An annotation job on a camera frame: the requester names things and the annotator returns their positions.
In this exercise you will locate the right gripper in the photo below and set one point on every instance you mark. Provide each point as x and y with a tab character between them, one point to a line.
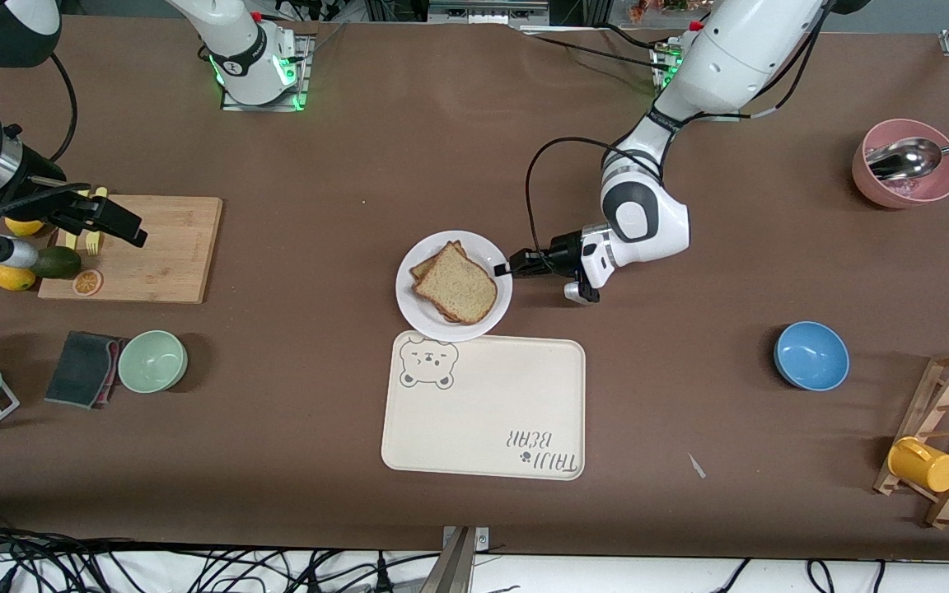
30	183

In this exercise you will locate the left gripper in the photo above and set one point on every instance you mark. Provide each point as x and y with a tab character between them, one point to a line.
563	250

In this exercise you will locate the round white plate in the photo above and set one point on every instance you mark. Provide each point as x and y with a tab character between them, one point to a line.
479	247

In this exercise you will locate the seeded brown bread slice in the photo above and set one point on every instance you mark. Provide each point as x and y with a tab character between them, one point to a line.
458	284

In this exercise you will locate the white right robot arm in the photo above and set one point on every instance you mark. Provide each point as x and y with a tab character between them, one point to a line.
244	49

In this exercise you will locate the yellow plastic fork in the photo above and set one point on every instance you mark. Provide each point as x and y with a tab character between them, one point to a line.
93	244

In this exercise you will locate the yellow plastic knife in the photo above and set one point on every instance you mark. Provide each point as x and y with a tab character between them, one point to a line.
70	240

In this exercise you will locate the dark green avocado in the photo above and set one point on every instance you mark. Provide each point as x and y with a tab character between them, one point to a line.
58	263

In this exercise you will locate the orange slice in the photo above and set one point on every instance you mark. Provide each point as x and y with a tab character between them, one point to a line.
87	283

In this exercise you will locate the yellow lemon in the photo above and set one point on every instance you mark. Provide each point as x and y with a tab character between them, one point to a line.
23	228
11	278

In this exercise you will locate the wooden cutting board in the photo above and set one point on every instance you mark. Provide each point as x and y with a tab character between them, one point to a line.
161	247

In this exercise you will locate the toasted bread slice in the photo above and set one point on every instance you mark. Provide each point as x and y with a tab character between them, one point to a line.
423	265

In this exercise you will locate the dark grey cloth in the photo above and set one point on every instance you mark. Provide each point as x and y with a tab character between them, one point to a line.
79	371

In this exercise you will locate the mint green bowl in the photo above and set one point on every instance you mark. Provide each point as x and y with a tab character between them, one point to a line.
151	362

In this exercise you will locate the cream bear print tray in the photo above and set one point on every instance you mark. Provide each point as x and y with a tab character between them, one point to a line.
483	412

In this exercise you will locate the small white tape scrap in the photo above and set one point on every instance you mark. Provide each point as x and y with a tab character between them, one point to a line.
697	466

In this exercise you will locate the grey metal box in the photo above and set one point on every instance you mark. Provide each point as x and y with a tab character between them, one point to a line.
483	12

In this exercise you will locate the blue bowl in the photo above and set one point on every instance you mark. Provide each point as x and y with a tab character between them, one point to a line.
812	358

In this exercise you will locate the metal spoon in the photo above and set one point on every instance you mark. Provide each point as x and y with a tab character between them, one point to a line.
903	158

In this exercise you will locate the pink bowl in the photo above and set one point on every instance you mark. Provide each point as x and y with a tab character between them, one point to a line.
944	177

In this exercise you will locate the wooden mug rack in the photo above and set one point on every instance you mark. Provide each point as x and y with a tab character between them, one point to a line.
926	418

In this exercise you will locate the yellow mug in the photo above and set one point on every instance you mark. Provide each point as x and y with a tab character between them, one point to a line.
927	468

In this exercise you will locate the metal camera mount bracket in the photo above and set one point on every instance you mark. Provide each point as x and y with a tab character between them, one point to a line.
458	568

